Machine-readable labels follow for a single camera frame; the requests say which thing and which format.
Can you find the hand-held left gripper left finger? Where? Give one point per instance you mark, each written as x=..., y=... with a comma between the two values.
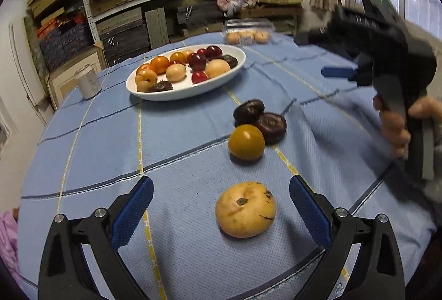
x=133, y=210

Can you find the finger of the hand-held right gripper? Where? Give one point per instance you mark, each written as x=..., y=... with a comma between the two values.
x=316, y=37
x=336, y=72

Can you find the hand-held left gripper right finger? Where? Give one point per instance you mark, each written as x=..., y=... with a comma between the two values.
x=309, y=210

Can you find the dark purple tomato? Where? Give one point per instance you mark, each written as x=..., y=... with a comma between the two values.
x=272, y=127

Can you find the dark brown passion fruit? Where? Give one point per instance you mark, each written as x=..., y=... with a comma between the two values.
x=230, y=61
x=247, y=110
x=160, y=87

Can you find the yellow tomato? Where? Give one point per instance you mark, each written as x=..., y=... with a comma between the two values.
x=246, y=143

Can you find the white oval plate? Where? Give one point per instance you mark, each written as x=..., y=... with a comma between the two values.
x=226, y=78

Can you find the dark red plum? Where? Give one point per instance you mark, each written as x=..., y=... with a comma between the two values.
x=197, y=61

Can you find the striped beige fruit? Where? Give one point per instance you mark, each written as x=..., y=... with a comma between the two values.
x=143, y=86

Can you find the orange-yellow tomato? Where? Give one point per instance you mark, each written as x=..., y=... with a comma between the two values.
x=176, y=56

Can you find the large beige round fruit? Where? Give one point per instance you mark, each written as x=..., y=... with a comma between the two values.
x=176, y=72

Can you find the small orange tangerine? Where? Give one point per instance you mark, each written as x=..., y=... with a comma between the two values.
x=159, y=65

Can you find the group of pale orange fruits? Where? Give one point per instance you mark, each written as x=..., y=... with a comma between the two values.
x=260, y=37

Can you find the person's right hand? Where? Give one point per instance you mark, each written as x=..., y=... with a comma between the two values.
x=393, y=127

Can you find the clear plastic clamshell box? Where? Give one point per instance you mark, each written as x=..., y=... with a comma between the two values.
x=247, y=24

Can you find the blue checked tablecloth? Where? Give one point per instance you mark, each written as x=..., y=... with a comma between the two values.
x=172, y=134

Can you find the purple pink cloth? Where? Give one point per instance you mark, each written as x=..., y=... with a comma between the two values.
x=8, y=244

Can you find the marbled panel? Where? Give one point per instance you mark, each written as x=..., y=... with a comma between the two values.
x=32, y=44

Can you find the beige picture frame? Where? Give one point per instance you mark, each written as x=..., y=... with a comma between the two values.
x=69, y=75

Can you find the white wall trunking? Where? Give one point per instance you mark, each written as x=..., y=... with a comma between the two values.
x=25, y=61

